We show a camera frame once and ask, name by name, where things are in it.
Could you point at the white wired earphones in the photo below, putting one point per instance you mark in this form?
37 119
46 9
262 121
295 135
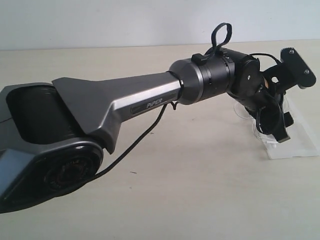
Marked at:
241 112

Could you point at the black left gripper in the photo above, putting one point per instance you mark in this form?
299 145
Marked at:
265 106

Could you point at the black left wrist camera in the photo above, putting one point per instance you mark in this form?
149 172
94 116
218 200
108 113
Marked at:
291 71

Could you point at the clear plastic storage case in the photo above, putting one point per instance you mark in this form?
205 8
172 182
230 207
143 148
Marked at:
303 141

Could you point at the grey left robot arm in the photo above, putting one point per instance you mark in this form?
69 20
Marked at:
52 136

